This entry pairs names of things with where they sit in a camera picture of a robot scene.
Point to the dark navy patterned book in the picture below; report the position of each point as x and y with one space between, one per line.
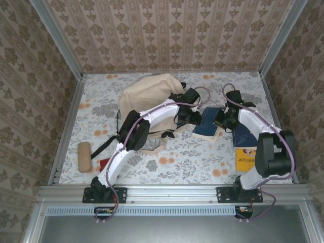
243 138

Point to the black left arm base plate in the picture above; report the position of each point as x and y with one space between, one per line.
121 195

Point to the yellow book with print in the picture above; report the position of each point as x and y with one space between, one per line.
244 160

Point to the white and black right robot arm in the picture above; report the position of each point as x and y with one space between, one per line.
250 119

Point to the grey metal panel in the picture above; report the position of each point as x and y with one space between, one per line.
164 230

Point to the aluminium side rail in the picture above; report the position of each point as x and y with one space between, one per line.
278 121
68 126

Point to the beige canvas backpack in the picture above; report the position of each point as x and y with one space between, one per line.
146 93

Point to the blue book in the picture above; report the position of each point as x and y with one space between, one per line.
208 119

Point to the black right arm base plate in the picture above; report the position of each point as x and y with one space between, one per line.
222 195

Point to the aluminium mounting rail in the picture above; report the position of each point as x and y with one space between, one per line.
172 193

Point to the red pencil case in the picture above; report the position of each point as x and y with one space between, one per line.
103 165

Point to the beige plush pencil case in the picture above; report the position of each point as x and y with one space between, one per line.
84 158

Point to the floral table cover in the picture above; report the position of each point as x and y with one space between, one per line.
177 167

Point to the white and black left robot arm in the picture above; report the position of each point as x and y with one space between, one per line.
157 114

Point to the aluminium frame post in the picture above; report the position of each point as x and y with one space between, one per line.
58 40
281 40

